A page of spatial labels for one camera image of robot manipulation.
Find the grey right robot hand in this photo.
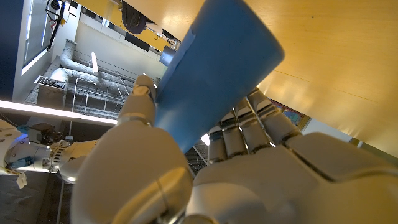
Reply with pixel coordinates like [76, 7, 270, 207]
[58, 139, 100, 184]

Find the wall monitor screen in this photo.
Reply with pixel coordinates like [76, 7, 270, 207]
[160, 45, 177, 67]

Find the long ceiling light strip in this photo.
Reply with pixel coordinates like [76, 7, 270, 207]
[0, 99, 118, 126]

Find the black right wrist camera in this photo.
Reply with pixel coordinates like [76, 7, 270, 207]
[27, 122, 63, 146]

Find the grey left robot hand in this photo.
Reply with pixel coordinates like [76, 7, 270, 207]
[68, 73, 398, 224]

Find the silver ventilation duct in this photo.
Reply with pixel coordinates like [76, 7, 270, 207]
[49, 39, 162, 93]

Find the blue metal bottle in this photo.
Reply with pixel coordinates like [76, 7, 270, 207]
[154, 0, 285, 155]

